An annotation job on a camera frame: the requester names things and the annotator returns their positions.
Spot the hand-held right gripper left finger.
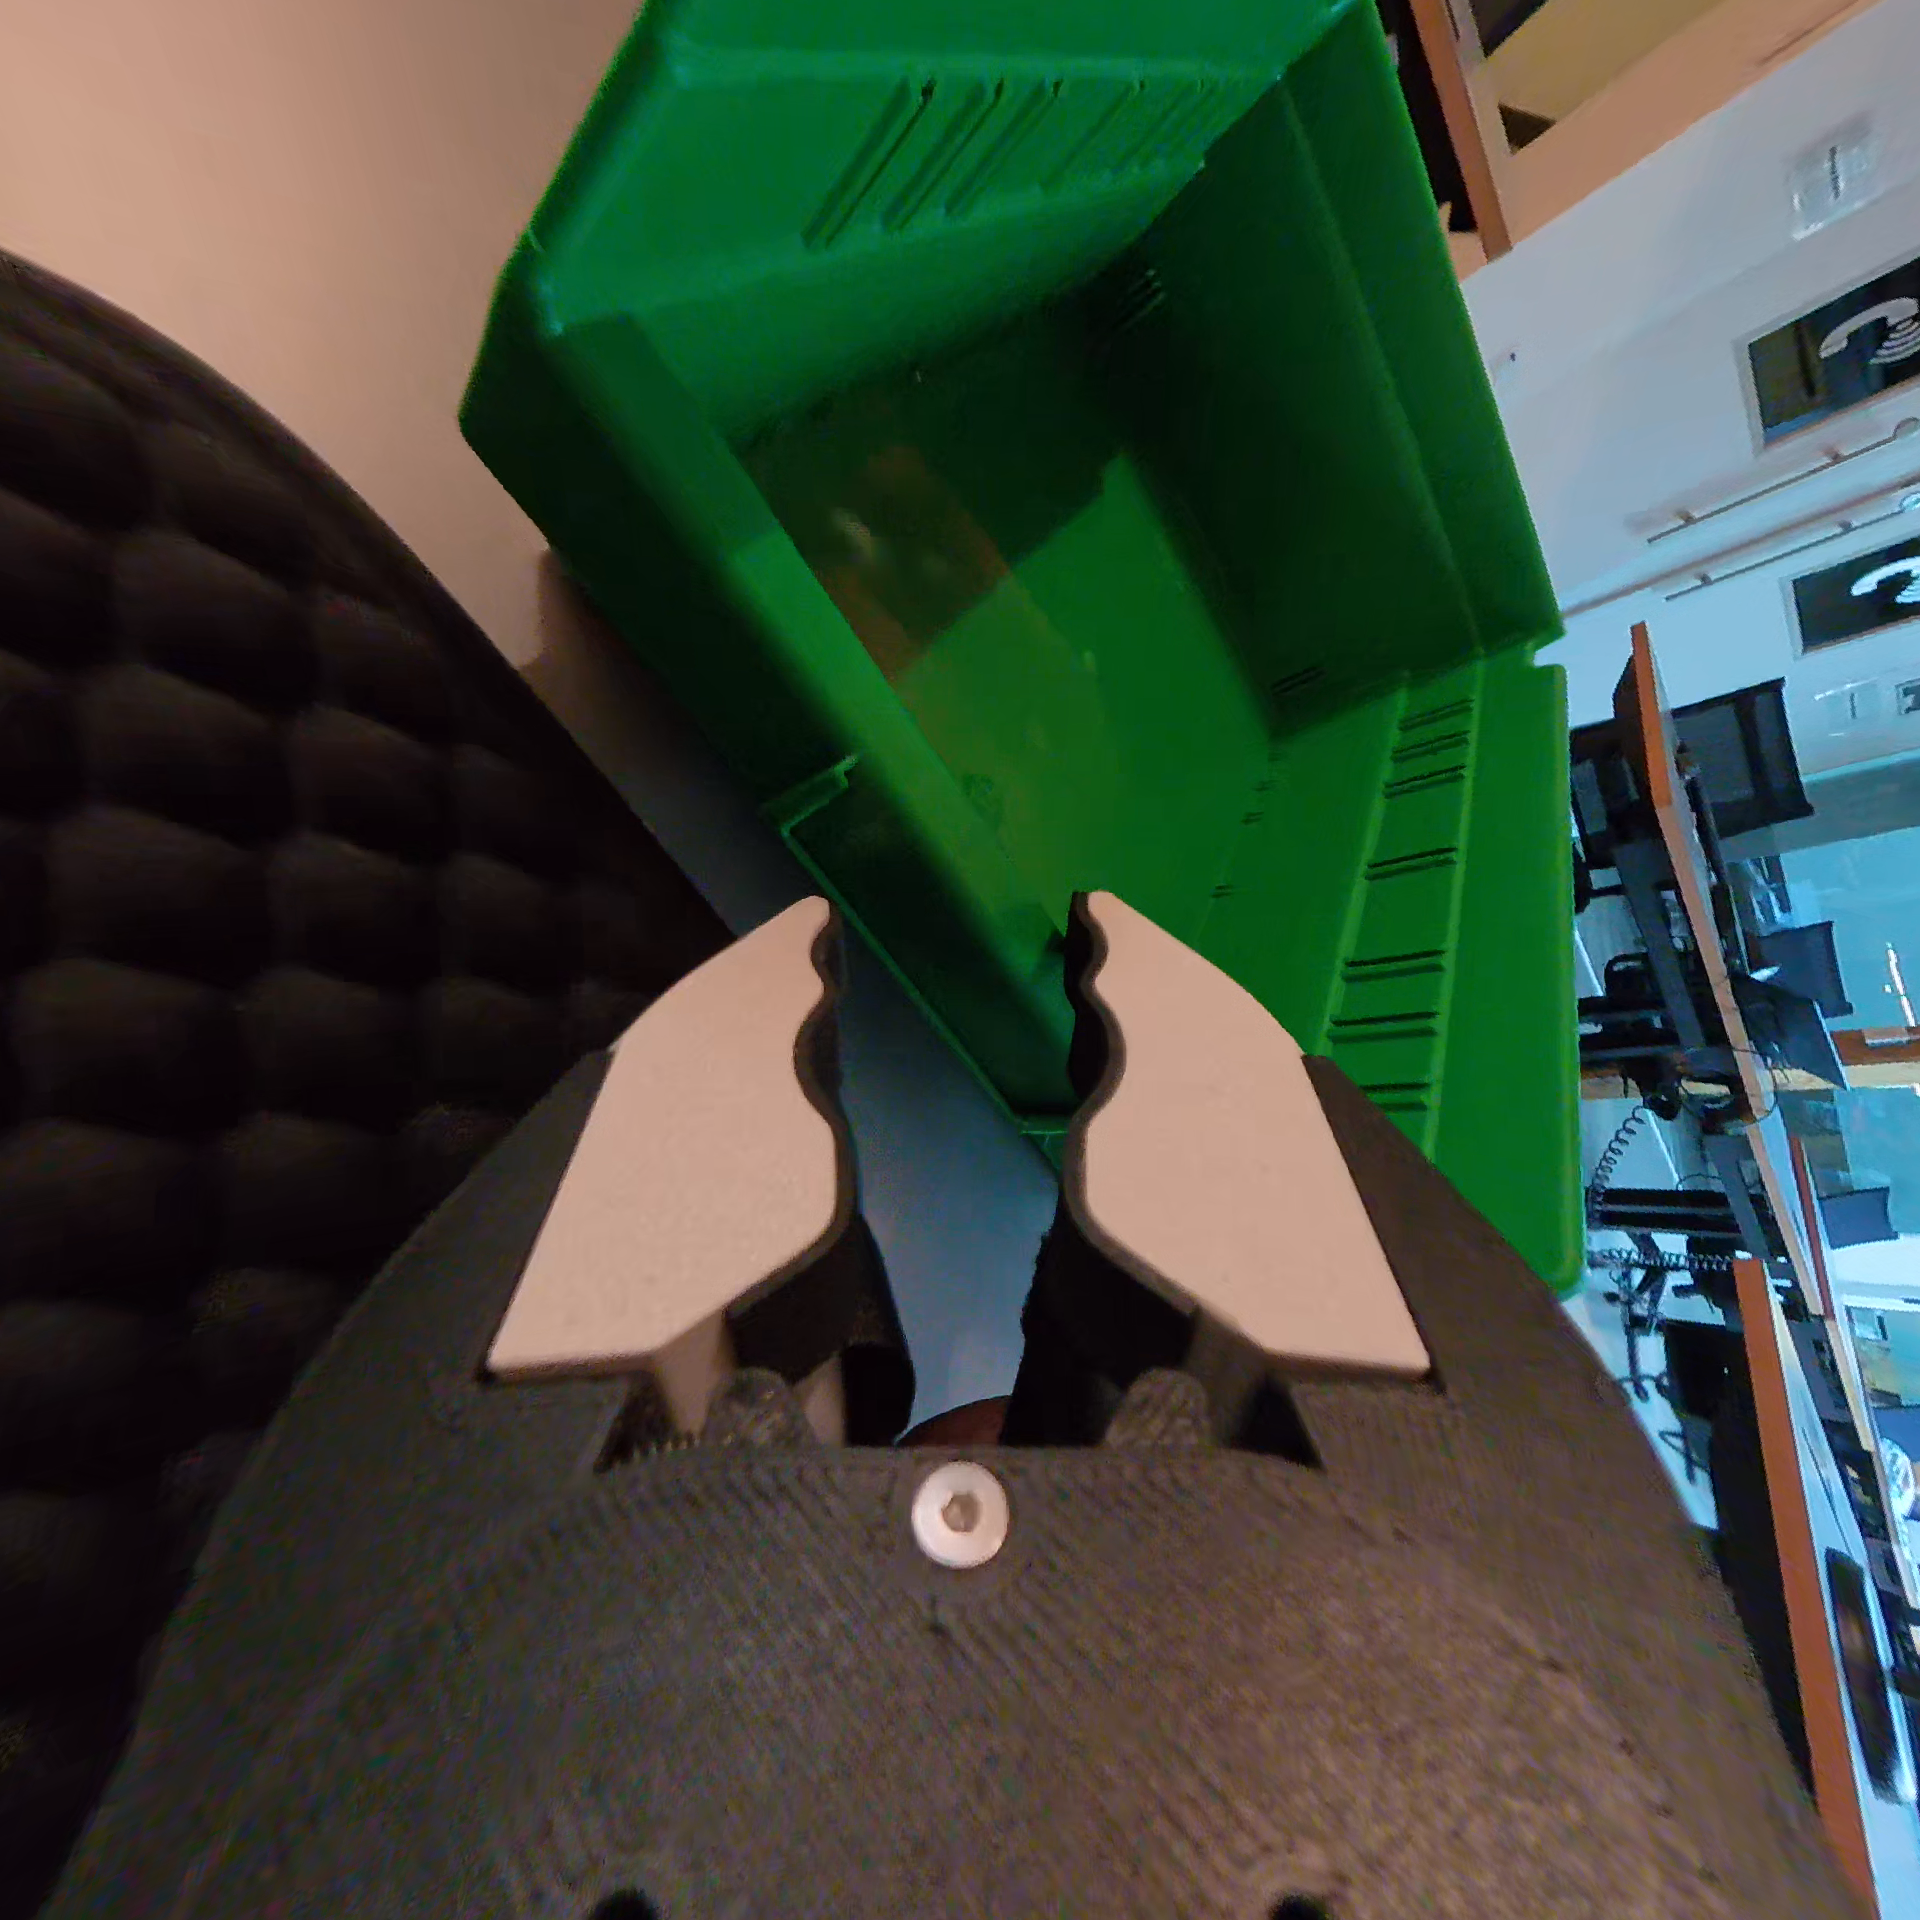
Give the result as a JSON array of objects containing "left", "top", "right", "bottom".
[{"left": 485, "top": 894, "right": 855, "bottom": 1430}]

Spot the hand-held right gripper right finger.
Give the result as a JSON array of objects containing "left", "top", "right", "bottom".
[{"left": 1062, "top": 892, "right": 1435, "bottom": 1380}]

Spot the wooden office desk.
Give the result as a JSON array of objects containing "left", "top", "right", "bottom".
[
  {"left": 1570, "top": 619, "right": 1854, "bottom": 1119},
  {"left": 1653, "top": 1256, "right": 1920, "bottom": 1914}
]

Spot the black egg crate foam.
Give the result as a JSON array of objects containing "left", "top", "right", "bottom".
[{"left": 0, "top": 247, "right": 736, "bottom": 1742}]

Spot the black office chair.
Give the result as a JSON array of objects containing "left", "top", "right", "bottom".
[{"left": 1671, "top": 682, "right": 1809, "bottom": 846}]

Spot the dark door window phone icon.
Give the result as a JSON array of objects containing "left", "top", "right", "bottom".
[
  {"left": 1747, "top": 291, "right": 1920, "bottom": 448},
  {"left": 1791, "top": 548, "right": 1920, "bottom": 650}
]

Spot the small wall sign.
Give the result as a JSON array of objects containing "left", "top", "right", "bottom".
[{"left": 1791, "top": 127, "right": 1880, "bottom": 233}]

